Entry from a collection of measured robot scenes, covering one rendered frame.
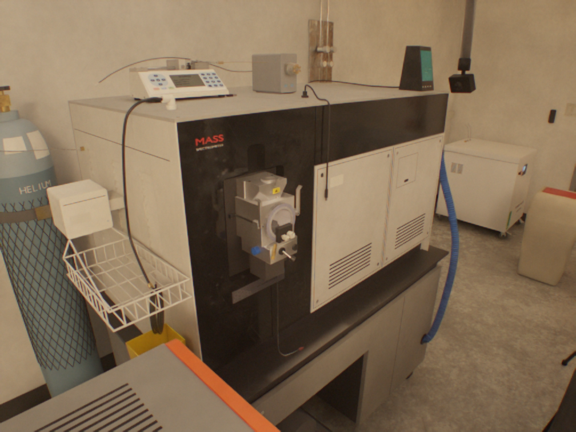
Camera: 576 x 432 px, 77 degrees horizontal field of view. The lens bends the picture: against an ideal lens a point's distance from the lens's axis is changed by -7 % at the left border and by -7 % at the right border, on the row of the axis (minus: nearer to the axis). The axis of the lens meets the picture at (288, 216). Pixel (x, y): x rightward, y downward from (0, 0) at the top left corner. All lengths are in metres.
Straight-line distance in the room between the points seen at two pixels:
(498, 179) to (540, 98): 0.97
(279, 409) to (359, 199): 0.68
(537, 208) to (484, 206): 0.86
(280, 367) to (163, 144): 0.69
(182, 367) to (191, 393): 0.05
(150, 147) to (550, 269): 3.04
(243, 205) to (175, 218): 0.15
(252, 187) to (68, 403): 0.52
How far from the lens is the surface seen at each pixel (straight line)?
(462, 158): 4.02
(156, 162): 0.87
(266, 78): 1.33
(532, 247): 3.39
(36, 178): 1.49
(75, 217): 1.05
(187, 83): 1.17
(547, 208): 3.27
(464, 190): 4.07
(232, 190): 0.88
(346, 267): 1.31
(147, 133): 0.88
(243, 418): 0.53
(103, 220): 1.08
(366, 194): 1.28
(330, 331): 1.29
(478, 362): 2.49
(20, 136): 1.49
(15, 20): 1.85
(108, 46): 1.94
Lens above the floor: 1.54
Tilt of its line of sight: 22 degrees down
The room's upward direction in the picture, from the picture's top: straight up
